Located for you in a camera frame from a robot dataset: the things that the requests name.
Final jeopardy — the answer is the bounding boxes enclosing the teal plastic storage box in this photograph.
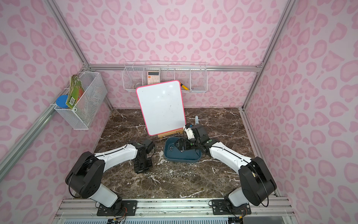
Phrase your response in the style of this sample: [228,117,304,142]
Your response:
[164,137,202,163]

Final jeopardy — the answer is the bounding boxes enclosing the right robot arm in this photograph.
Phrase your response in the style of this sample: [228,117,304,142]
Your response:
[175,124,277,207]

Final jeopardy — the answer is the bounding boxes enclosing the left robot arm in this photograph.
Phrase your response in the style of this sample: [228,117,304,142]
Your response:
[65,139,155,214]

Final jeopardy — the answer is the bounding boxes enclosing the wooden easel stand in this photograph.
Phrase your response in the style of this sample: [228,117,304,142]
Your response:
[158,128,184,139]

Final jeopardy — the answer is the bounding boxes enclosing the pink framed whiteboard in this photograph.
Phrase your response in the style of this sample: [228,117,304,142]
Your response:
[136,80,186,136]

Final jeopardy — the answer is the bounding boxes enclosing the yellow marker pen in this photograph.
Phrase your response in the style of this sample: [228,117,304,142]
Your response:
[180,83,190,91]

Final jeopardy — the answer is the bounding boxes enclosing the metal bowl in basket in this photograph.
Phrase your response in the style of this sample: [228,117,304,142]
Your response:
[133,82,143,89]

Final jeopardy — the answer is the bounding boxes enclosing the pink calculator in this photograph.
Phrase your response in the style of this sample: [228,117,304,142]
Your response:
[147,71,160,85]

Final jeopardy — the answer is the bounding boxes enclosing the white mesh side basket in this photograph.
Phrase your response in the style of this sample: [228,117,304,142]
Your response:
[55,71,107,130]

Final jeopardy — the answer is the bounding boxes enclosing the green paper packets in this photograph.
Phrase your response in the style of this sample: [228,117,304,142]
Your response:
[66,75,85,109]

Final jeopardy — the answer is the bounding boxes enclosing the blue round lid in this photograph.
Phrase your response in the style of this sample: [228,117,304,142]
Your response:
[56,95,69,109]

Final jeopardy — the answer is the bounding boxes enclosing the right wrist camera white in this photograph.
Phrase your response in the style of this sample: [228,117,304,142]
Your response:
[183,124,195,140]

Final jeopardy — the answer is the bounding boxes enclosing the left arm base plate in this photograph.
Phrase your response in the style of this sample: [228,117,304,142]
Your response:
[97,200,138,217]

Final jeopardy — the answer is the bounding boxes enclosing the white wire wall basket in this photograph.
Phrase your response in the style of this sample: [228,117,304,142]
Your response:
[122,63,208,93]

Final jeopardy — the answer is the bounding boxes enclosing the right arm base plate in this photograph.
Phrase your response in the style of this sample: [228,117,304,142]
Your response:
[208,199,252,216]

